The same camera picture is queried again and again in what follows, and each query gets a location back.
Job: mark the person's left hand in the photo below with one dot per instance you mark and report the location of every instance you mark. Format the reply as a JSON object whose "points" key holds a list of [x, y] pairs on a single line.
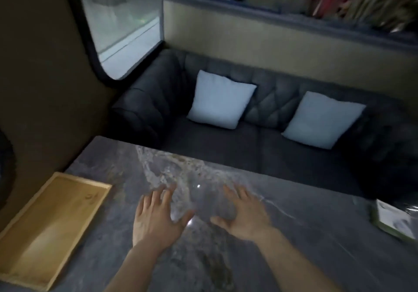
{"points": [[156, 223]]}

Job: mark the person's right hand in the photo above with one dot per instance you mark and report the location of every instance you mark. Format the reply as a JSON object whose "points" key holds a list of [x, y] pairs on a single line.
{"points": [[248, 216]]}

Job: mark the light wooden tray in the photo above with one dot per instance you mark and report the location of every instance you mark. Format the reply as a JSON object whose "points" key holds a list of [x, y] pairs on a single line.
{"points": [[52, 229]]}

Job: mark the white and green box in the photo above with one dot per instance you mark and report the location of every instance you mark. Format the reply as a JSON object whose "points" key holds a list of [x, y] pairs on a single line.
{"points": [[393, 220]]}

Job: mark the person's right forearm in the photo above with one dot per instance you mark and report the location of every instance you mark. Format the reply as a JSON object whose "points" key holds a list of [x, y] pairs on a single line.
{"points": [[294, 265]]}

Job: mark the dark tufted sofa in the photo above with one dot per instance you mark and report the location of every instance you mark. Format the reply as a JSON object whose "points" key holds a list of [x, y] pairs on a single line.
{"points": [[261, 151]]}

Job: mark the light grey pillow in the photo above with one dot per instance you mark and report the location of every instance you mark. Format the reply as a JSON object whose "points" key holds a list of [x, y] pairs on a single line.
{"points": [[321, 120], [218, 100]]}

